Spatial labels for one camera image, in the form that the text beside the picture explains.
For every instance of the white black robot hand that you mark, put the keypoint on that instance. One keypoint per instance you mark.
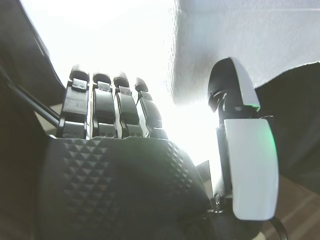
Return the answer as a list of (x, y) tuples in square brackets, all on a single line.
[(120, 190)]

